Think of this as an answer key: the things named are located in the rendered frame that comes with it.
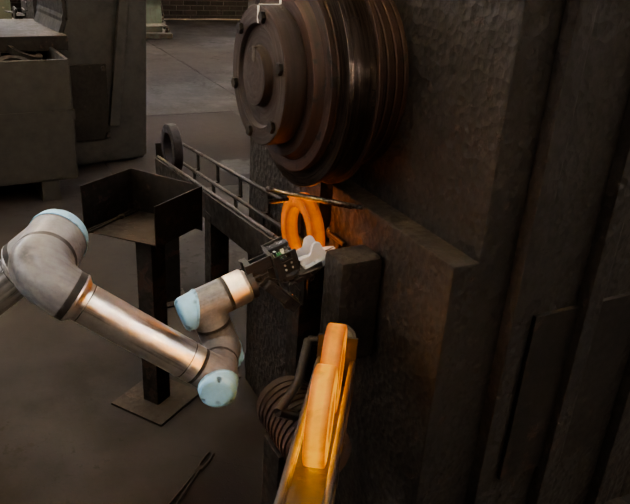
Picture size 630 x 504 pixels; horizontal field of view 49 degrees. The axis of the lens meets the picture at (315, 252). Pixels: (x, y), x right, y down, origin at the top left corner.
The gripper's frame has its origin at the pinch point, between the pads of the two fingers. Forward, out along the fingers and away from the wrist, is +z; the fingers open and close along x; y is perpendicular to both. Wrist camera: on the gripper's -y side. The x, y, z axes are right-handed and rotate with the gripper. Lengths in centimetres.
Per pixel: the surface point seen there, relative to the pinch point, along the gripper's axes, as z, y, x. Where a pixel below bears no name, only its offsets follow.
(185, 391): -38, -66, 60
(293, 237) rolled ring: -1.7, -3.1, 17.4
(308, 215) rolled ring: -0.4, 7.1, 6.6
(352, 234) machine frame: 5.9, 2.3, -0.6
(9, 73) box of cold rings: -45, 8, 248
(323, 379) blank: -24, 13, -47
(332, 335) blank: -16.4, 8.5, -34.8
